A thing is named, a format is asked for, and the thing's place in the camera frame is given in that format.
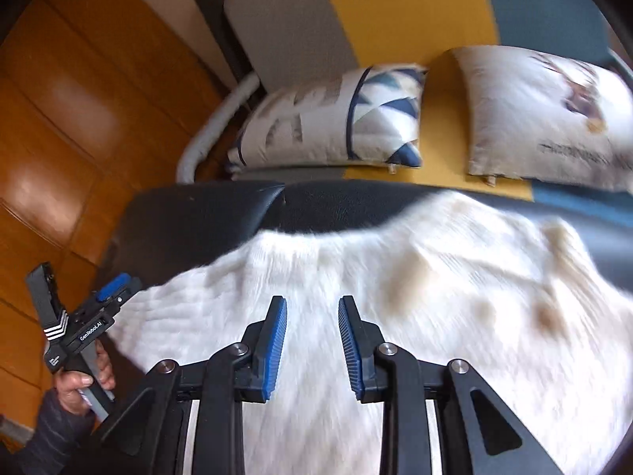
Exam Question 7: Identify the person's left forearm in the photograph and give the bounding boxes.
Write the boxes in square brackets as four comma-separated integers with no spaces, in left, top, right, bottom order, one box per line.
[12,389,95,475]

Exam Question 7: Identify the black leather ottoman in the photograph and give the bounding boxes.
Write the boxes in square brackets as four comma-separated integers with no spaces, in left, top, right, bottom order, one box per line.
[95,178,633,308]

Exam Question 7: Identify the grey yellow blue sofa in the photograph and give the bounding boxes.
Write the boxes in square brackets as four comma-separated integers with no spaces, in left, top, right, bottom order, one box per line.
[175,0,633,229]

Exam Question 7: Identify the geometric print pillow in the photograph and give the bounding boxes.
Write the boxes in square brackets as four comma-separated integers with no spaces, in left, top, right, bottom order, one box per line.
[227,63,427,173]

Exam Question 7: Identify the person's left hand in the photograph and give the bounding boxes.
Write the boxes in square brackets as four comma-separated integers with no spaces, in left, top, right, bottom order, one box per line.
[54,340,116,416]

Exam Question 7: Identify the cream knitted sweater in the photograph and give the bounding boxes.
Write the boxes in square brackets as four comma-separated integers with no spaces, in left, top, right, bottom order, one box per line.
[110,192,632,474]

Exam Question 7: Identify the deer print pillow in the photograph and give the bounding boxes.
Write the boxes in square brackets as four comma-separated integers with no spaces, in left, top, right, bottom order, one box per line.
[453,46,632,192]

